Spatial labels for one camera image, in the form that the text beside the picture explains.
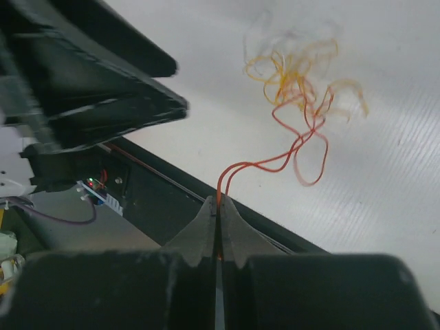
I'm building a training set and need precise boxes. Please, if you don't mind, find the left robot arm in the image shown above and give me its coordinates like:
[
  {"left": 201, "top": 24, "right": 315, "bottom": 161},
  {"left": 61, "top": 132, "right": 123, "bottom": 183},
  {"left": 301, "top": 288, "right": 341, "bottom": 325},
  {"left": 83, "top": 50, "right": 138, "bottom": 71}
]
[{"left": 1, "top": 1, "right": 188, "bottom": 201}]

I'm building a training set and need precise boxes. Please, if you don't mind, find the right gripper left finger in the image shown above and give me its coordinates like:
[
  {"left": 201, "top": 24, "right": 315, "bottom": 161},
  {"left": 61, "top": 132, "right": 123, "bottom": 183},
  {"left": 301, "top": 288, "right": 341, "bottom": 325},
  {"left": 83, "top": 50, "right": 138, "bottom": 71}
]
[{"left": 1, "top": 197, "right": 216, "bottom": 329}]

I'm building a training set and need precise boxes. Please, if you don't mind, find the left white cable duct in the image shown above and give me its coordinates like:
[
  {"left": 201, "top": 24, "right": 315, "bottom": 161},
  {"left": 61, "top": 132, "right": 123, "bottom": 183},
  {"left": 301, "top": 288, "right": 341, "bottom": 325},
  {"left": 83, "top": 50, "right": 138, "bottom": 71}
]
[{"left": 78, "top": 177, "right": 124, "bottom": 216}]

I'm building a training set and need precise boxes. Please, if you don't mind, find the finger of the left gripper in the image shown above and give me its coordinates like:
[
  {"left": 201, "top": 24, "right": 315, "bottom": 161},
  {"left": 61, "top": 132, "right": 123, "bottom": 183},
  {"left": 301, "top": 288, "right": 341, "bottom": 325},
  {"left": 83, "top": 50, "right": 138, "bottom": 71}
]
[{"left": 1, "top": 1, "right": 189, "bottom": 151}]

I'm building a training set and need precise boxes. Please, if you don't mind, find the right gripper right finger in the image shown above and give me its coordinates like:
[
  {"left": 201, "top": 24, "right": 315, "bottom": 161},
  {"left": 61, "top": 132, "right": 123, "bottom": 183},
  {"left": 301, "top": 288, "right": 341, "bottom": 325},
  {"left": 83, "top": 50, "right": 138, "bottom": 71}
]
[{"left": 219, "top": 197, "right": 439, "bottom": 329}]

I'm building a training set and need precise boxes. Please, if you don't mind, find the wire bundle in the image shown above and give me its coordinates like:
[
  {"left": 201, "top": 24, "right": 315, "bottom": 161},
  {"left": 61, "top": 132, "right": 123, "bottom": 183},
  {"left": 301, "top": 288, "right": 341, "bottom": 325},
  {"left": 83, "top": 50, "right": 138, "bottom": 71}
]
[{"left": 242, "top": 13, "right": 371, "bottom": 121}]

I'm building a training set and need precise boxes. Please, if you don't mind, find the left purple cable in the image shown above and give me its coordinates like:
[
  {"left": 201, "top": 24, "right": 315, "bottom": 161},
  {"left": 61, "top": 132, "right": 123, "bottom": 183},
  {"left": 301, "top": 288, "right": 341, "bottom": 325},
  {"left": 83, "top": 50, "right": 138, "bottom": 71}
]
[{"left": 6, "top": 195, "right": 98, "bottom": 226}]

